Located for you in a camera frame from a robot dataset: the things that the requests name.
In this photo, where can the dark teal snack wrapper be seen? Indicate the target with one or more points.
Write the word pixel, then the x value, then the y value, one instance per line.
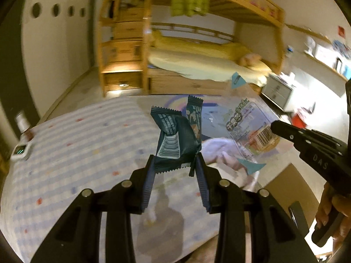
pixel 175 137
pixel 195 115

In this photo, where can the wooden stair drawers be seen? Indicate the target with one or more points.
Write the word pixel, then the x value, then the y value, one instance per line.
pixel 123 46

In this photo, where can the white wardrobe with round holes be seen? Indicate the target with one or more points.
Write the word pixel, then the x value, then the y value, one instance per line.
pixel 54 46

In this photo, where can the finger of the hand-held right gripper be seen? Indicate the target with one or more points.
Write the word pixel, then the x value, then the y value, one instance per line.
pixel 315 153

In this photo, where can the person's right hand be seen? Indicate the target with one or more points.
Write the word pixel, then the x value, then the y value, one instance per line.
pixel 325 205

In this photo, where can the checkered dotted tablecloth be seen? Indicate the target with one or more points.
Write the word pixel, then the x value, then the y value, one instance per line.
pixel 82 156

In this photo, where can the white drawer unit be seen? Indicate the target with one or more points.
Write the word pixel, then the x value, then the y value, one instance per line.
pixel 278 90

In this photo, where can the pink plush toy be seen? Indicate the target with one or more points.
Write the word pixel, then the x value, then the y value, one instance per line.
pixel 249 59

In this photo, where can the wooden bunk bed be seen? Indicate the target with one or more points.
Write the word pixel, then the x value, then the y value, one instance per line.
pixel 233 2

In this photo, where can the white handheld device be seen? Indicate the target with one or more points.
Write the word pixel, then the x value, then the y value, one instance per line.
pixel 20 150

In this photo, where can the red wall sticker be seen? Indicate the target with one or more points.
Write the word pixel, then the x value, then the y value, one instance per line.
pixel 342 31

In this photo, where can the cream bed sheet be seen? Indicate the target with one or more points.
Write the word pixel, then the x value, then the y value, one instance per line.
pixel 197 65

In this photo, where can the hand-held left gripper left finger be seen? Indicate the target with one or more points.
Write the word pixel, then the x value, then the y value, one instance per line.
pixel 146 186

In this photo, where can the yellow blanket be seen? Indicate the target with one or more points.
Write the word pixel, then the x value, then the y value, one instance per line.
pixel 197 48

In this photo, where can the clear printed plastic bag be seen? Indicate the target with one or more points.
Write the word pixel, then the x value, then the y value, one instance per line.
pixel 246 120

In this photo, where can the wooden wall shelf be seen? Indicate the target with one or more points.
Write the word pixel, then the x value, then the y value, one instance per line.
pixel 320 63

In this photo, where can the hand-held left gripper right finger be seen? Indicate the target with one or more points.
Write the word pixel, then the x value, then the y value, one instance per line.
pixel 204 189

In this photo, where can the white spray bottle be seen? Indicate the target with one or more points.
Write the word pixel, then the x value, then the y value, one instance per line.
pixel 23 124

